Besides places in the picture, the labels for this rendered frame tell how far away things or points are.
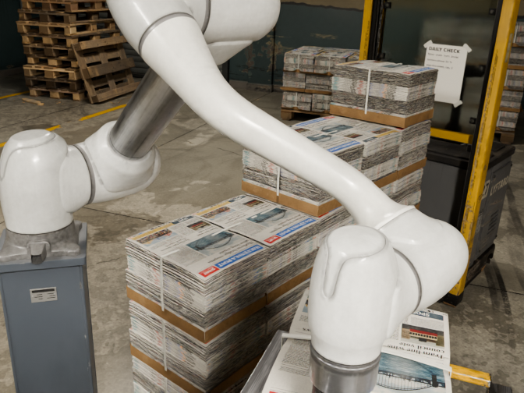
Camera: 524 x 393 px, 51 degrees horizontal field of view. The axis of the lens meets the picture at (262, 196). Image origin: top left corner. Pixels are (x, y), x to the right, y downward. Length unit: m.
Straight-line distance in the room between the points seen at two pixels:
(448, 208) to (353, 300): 2.55
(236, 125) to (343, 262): 0.26
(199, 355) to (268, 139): 1.09
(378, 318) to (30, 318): 0.98
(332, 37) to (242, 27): 7.60
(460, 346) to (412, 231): 2.20
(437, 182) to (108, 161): 2.16
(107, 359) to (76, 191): 1.44
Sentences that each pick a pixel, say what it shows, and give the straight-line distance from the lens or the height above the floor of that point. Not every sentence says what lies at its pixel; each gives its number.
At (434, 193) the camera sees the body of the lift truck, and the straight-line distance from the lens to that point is 3.18.
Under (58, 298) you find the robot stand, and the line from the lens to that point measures 1.43.
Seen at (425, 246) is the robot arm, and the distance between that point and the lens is 0.76.
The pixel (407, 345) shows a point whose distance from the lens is 1.04.
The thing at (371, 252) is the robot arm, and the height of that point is 1.34.
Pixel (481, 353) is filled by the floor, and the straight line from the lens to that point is 2.94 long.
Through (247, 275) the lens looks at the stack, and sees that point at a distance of 1.73.
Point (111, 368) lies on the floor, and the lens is 2.64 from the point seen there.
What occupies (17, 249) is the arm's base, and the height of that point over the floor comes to 1.02.
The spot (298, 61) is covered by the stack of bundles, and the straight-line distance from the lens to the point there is 6.88.
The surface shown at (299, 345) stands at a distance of 1.00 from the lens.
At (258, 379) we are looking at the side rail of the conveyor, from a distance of 1.28.
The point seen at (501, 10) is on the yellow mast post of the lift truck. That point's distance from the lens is 2.79.
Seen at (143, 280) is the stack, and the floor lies 0.71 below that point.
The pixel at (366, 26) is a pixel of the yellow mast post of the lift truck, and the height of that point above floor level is 1.42.
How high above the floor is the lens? 1.62
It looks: 21 degrees down
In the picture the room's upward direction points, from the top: 2 degrees clockwise
